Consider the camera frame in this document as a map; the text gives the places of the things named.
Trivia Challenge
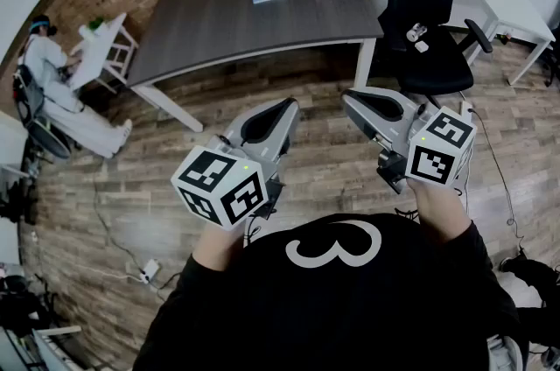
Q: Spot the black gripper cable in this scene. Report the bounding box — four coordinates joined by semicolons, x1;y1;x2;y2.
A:
467;107;527;240

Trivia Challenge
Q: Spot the person's left forearm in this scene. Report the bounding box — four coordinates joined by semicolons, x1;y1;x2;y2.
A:
192;222;256;273

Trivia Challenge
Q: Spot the white desk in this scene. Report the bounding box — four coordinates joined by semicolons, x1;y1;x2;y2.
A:
454;0;557;87

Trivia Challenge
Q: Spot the white power strip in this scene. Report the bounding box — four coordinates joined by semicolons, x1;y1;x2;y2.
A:
138;258;161;284

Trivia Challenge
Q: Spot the thin floor cable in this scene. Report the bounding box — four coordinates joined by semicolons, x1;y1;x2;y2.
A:
90;170;145;274

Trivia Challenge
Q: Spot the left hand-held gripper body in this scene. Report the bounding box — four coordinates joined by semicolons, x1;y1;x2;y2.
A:
170;133;286;233

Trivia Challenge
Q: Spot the person's black printed shirt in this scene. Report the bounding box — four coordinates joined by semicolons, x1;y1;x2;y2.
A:
133;211;522;371

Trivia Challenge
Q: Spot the small white table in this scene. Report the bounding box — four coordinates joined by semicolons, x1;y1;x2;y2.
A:
68;11;140;94

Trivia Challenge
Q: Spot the person's right forearm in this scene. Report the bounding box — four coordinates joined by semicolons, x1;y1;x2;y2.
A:
406;178;474;247

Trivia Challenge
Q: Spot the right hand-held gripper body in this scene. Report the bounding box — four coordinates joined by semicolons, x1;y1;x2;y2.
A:
375;102;478;194

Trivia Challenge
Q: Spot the dark wooden table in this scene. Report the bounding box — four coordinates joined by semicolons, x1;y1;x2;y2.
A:
125;0;385;133

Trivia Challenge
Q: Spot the black mesh office chair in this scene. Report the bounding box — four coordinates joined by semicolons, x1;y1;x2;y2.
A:
375;0;494;108

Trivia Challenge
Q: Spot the small green potted plant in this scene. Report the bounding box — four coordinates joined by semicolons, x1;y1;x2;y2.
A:
78;16;107;43

